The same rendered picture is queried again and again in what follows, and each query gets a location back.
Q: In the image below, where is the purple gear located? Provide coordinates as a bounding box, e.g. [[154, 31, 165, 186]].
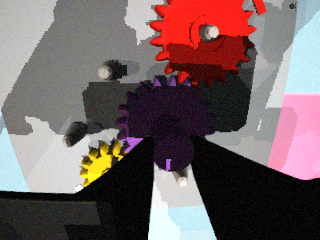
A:
[[115, 75, 216, 171]]

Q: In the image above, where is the red curved arrow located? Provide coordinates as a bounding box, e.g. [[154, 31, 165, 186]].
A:
[[252, 0, 267, 15]]

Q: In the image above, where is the red gear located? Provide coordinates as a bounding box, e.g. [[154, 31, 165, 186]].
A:
[[149, 0, 257, 89]]

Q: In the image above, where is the yellow gear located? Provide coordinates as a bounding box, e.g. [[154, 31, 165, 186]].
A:
[[80, 140, 128, 187]]

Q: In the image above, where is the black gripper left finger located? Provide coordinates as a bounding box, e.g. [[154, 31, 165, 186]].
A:
[[0, 136, 155, 240]]

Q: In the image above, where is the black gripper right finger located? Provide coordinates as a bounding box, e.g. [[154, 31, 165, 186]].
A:
[[189, 136, 320, 240]]

